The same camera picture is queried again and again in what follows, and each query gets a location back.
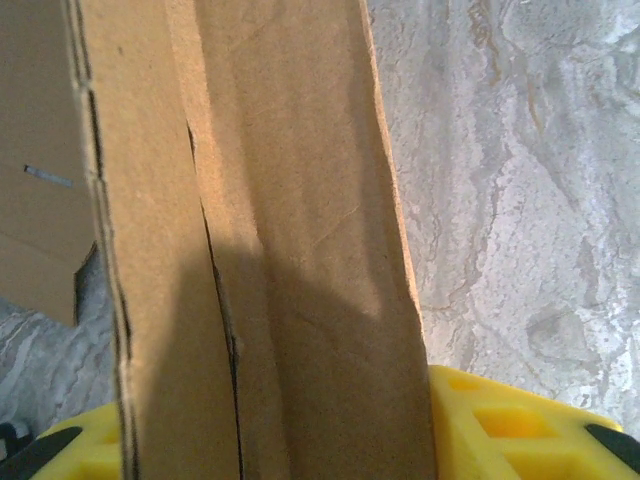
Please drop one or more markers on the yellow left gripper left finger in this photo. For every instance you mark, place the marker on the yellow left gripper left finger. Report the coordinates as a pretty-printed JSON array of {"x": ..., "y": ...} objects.
[{"x": 95, "y": 450}]

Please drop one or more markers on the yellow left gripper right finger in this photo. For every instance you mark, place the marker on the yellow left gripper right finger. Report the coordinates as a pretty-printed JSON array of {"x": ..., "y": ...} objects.
[{"x": 500, "y": 440}]

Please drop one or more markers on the brown cardboard box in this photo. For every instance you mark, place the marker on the brown cardboard box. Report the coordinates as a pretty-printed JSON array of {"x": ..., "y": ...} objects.
[{"x": 300, "y": 200}]

